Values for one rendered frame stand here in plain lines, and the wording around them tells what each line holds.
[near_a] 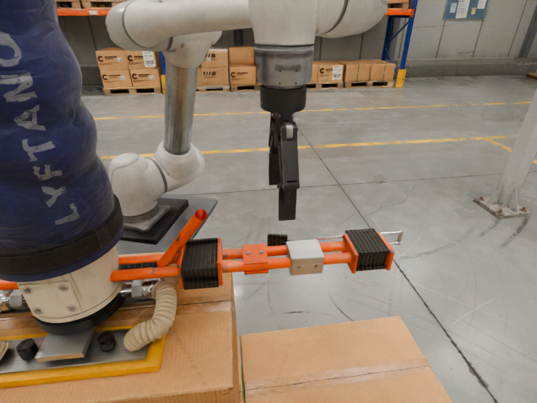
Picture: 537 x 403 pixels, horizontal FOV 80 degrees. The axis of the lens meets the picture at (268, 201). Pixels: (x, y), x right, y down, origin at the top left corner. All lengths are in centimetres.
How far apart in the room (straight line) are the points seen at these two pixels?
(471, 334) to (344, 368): 116
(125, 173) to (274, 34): 92
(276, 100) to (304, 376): 86
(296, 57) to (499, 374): 187
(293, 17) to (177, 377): 62
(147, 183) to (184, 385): 84
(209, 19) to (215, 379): 69
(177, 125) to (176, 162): 17
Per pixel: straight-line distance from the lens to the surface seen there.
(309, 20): 50
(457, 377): 199
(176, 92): 114
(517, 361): 221
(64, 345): 74
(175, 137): 126
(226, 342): 71
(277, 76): 50
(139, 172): 130
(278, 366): 115
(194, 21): 76
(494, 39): 1168
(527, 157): 338
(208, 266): 64
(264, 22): 50
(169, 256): 67
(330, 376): 115
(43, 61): 53
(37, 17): 55
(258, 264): 66
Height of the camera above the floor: 151
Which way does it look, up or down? 30 degrees down
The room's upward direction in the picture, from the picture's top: straight up
